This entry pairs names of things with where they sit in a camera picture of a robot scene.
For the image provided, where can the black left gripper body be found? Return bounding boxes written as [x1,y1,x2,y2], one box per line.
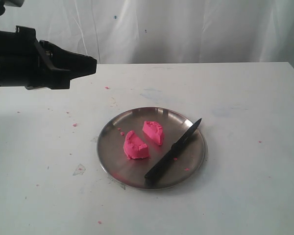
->
[0,26,70,90]

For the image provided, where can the pink clay half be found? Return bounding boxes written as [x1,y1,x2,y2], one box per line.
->
[143,121,164,146]
[123,130,150,160]

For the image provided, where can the black knife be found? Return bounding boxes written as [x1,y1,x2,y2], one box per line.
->
[145,118,202,186]

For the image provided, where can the white backdrop sheet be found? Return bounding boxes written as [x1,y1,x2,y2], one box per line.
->
[0,0,294,64]

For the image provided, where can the round steel plate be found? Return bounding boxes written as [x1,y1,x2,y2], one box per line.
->
[97,107,206,190]

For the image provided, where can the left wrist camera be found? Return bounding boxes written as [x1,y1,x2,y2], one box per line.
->
[0,0,24,7]

